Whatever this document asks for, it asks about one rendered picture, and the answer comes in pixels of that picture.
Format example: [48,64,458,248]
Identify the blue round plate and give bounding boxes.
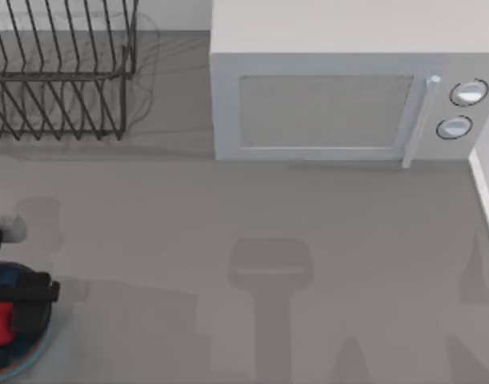
[0,261,56,382]

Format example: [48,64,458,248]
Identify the pale microwave door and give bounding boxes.
[210,53,449,162]

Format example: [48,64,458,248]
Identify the pale microwave oven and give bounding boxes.
[209,0,489,169]

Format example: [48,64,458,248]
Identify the small white microwave knob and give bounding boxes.
[435,114,475,141]

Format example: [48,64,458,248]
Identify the large white microwave knob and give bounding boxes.
[448,78,489,107]

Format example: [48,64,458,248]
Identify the black wire dish rack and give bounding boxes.
[0,0,140,142]

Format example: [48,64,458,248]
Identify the pale microwave door handle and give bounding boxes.
[401,74,443,169]

